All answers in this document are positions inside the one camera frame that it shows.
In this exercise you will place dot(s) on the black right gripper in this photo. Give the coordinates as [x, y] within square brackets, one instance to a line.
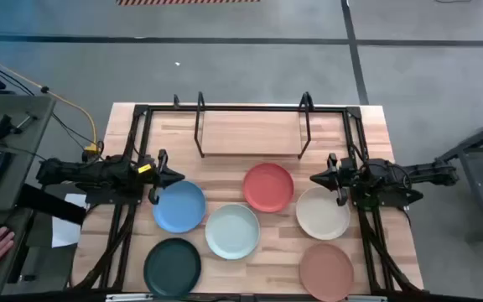
[344, 174]

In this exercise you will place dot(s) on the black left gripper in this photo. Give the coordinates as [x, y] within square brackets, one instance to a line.
[151, 176]

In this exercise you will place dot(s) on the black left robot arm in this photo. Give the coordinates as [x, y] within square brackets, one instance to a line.
[78, 172]

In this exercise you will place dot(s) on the silver metal bracket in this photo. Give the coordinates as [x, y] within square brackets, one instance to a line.
[128, 298]
[365, 299]

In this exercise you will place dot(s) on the white paper sheet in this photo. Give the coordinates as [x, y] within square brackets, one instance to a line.
[65, 235]

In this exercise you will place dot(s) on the black clamp tool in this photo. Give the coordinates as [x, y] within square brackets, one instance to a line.
[2, 126]

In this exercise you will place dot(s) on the black flat panel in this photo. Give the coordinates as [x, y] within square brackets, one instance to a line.
[48, 203]

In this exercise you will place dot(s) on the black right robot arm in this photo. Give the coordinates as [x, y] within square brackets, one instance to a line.
[417, 172]

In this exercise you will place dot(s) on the terracotta pink plate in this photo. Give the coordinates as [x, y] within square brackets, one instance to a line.
[326, 272]

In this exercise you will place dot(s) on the grey side desk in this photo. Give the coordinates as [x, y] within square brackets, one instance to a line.
[36, 105]

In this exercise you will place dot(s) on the light blue plate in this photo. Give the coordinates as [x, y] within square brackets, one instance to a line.
[232, 231]

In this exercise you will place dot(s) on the black metal rig frame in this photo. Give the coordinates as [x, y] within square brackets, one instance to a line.
[245, 108]

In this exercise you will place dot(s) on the yellow label sticker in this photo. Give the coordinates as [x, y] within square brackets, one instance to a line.
[145, 168]

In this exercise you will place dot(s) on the dark green plate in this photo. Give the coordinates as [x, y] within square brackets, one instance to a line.
[172, 267]

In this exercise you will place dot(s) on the red plate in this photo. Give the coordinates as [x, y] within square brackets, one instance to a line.
[268, 187]

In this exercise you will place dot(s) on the cream white plate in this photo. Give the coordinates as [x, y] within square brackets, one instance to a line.
[321, 216]

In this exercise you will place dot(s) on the small black dongle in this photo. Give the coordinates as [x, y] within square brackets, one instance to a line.
[27, 278]

